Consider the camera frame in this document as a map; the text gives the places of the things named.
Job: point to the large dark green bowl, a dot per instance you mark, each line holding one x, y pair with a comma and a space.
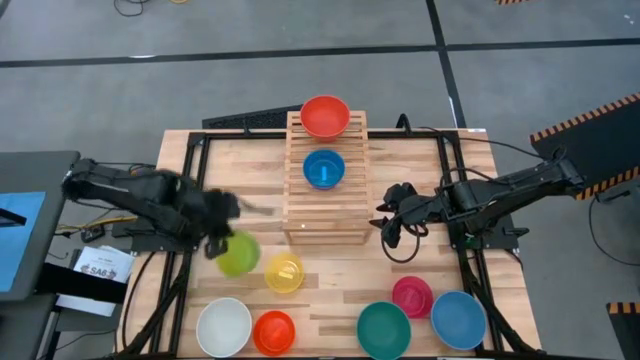
384, 331

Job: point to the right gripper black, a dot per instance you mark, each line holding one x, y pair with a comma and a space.
417, 207

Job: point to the grey desk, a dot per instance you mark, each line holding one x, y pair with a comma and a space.
55, 172

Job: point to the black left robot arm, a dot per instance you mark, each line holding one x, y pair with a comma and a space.
125, 192

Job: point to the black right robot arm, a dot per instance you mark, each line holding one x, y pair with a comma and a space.
515, 190

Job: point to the large white bowl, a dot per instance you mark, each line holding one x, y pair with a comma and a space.
224, 327

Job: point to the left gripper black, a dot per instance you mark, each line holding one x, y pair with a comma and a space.
215, 210

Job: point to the small cyan bowl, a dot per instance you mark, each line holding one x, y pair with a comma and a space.
324, 169

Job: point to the small yellow bowl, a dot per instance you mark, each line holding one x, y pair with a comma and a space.
284, 273

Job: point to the plain white paper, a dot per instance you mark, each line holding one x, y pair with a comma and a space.
85, 305

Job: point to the small black hazard-striped panel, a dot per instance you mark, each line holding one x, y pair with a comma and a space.
627, 330

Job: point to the hazard-striped edge strip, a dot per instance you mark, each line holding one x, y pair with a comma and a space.
511, 1

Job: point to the large blue bowl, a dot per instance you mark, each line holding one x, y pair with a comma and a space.
459, 320

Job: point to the small light green bowl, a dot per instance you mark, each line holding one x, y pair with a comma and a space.
242, 255

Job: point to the large red bowl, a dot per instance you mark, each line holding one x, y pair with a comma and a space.
325, 117

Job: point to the blue sheet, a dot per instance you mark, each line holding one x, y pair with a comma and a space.
20, 240

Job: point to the slatted wooden shelf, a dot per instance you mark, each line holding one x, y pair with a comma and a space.
328, 215

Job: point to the black aluminium table frame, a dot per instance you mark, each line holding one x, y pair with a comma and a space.
260, 134

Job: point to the large black hazard-striped panel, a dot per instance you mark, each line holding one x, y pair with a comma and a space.
595, 145

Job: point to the small magenta bowl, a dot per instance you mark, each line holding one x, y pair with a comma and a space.
412, 297

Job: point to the small orange bowl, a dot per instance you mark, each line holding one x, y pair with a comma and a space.
274, 333

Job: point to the white printed manual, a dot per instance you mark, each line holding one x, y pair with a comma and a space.
102, 262

